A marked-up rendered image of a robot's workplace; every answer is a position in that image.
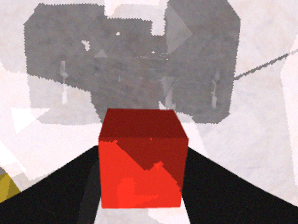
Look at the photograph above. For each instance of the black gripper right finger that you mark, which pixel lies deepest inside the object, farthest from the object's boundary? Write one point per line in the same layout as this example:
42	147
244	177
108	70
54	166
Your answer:
213	195

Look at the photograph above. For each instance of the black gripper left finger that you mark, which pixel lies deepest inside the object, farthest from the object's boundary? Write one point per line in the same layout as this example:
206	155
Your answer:
70	195

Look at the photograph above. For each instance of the red cube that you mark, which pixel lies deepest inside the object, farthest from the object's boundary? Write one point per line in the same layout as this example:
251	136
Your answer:
142	158

